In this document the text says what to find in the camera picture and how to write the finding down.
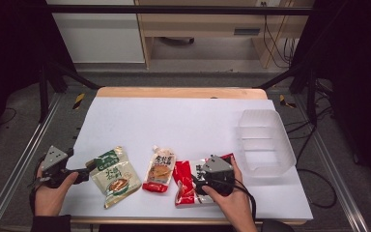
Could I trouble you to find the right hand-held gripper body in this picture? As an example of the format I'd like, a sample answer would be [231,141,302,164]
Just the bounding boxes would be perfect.
[201,155,237,197]

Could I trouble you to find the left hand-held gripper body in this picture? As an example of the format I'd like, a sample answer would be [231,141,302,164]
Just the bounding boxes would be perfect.
[38,145,78,189]

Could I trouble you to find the red and white seasoning packet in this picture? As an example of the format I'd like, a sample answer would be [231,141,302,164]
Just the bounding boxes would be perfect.
[172,153,240,208]

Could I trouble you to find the green and gold sauce pouch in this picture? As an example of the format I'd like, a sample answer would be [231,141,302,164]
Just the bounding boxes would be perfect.
[85,145,143,210]

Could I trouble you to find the small spouted sauce pouch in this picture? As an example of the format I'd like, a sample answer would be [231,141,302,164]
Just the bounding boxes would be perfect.
[141,144,177,193]

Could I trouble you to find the translucent plastic container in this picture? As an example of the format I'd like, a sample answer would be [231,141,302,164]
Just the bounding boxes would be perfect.
[237,108,298,178]

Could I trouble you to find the person's right hand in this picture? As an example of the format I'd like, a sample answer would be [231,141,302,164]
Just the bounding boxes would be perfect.
[202,158,255,228]

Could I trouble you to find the person's left hand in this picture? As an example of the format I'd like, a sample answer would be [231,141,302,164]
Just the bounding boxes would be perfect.
[33,168,80,217]

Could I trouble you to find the yellow and black tape strip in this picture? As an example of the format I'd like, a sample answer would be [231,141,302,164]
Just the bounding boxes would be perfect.
[278,94,298,109]
[71,92,87,110]

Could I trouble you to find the white paper sheet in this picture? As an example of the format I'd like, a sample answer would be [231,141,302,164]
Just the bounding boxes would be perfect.
[59,96,314,222]

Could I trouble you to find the black metal stand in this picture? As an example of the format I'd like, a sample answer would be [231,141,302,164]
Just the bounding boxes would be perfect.
[38,59,101,124]
[256,59,319,128]

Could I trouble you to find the black curtain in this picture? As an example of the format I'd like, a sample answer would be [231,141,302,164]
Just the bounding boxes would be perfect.
[291,0,371,188]
[0,0,75,153]

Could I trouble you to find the white cabinet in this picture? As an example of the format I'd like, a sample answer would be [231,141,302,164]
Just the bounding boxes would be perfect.
[46,0,146,64]

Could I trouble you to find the light wooden desk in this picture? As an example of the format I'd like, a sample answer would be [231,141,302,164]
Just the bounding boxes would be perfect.
[134,0,315,70]

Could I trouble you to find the aluminium rail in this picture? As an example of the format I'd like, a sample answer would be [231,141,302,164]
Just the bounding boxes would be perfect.
[0,93,62,232]
[294,95,371,232]

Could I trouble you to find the right hand-held gripper cable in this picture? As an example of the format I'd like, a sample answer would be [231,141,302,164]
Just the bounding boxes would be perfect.
[233,178,258,223]

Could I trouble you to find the hand-held gripper cable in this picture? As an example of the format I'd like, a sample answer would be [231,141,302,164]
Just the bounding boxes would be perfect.
[28,156,46,215]
[233,178,258,223]

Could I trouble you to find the left hand-held gripper cable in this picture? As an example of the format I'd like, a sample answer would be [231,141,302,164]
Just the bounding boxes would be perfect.
[28,156,46,215]

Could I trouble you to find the black floor cable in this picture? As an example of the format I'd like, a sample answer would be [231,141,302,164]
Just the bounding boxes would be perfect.
[285,105,338,209]

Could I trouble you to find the hanging black desk cables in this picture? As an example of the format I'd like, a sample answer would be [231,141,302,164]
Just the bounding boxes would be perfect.
[261,1,300,70]

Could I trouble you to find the black horizontal frame bar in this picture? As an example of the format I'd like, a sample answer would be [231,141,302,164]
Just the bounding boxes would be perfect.
[44,4,317,15]

